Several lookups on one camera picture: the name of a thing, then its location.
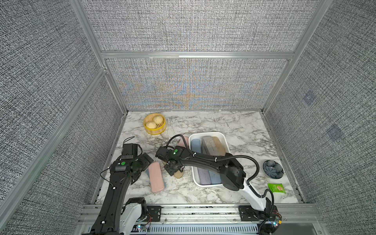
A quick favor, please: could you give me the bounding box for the pink hard glasses case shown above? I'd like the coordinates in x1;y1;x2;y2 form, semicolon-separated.
148;162;165;193
178;136;189;147

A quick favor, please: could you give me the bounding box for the light blue glasses case back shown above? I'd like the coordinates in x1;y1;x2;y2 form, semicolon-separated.
191;139;202;153

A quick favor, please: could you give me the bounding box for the purple fabric glasses case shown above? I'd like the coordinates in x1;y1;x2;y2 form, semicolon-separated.
197;168;211;185

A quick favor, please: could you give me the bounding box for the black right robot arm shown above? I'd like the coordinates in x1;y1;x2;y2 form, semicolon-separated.
156;146;274;214

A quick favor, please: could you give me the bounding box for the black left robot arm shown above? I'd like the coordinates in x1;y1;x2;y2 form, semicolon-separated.
88;144;153;235

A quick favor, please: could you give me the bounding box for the white plastic storage box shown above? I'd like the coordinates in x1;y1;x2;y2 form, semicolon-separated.
189;132;230;188

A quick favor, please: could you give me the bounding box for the yellow bamboo steamer basket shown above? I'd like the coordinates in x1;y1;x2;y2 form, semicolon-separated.
144;113;167;135

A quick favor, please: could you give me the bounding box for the bun left in steamer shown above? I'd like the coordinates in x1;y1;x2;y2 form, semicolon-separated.
146;121;158;129

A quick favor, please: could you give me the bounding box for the bun in steamer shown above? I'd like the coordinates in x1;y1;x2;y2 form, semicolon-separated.
146;121;158;129
153;115;164;125

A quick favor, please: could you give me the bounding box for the bun right in steamer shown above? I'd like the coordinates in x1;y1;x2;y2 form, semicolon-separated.
153;115;164;125

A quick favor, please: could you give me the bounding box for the green snack packet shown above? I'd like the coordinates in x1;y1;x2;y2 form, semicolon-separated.
268;183;286;193

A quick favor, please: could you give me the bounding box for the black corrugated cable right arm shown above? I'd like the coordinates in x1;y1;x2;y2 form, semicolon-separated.
165;134;275;212

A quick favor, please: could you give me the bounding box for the aluminium mounting rail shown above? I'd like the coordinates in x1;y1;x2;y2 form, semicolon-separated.
99;203;329;235

